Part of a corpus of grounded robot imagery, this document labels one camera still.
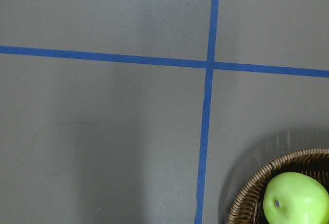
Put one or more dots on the green apple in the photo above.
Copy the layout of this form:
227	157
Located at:
295	198

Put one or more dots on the brown wicker basket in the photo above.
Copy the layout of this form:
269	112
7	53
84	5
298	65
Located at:
248	204

